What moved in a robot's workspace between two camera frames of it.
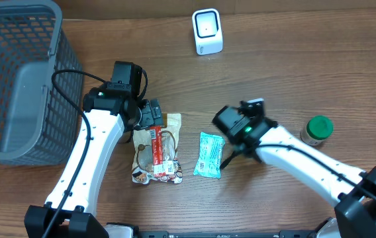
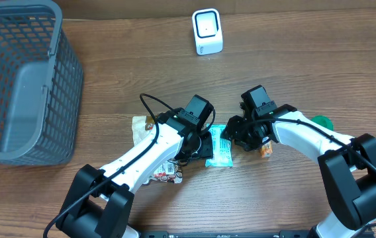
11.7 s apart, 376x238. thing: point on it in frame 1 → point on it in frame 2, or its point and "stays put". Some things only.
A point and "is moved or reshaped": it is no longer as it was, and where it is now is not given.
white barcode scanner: x=208 y=31 stays put
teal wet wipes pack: x=210 y=150 is moved or reshaped
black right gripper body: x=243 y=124 → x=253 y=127
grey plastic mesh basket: x=22 y=118 stays put
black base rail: x=279 y=234 stays put
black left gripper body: x=153 y=114 → x=204 y=149
